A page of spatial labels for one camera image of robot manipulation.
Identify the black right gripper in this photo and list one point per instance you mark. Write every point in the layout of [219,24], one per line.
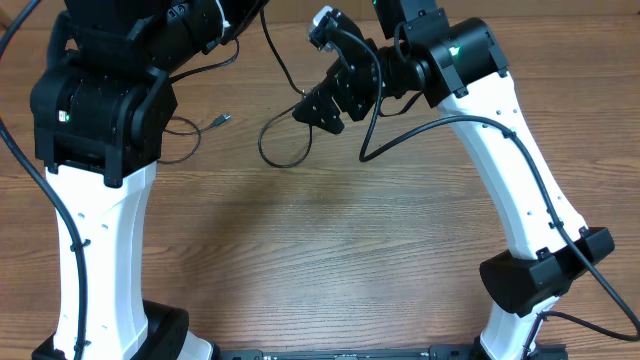
[343,91]

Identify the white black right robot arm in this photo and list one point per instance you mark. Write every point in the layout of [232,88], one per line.
[463,73]

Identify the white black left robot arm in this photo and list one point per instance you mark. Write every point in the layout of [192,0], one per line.
[100,110]

